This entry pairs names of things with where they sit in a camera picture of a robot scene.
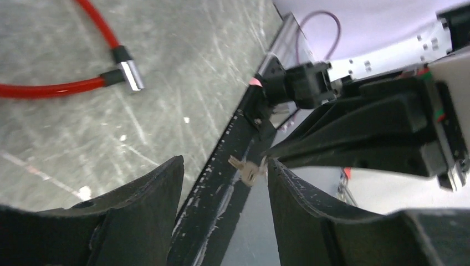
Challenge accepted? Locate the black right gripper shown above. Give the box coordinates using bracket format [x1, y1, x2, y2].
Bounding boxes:
[265, 48, 469, 191]

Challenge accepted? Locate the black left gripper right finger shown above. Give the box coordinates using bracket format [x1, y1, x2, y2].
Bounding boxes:
[268, 160, 469, 265]

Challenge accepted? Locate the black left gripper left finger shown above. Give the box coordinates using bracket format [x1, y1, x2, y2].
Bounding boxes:
[1, 156, 184, 265]

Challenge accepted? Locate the small silver key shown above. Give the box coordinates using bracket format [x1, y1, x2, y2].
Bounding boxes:
[228, 155, 268, 187]

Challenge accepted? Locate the red cable lock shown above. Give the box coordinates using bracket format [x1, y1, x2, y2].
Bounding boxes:
[1, 1, 145, 99]

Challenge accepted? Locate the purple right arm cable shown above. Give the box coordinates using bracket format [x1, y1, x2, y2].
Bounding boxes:
[295, 10, 342, 67]

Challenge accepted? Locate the aluminium frame rail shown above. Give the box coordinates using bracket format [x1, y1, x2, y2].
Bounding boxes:
[258, 10, 452, 78]

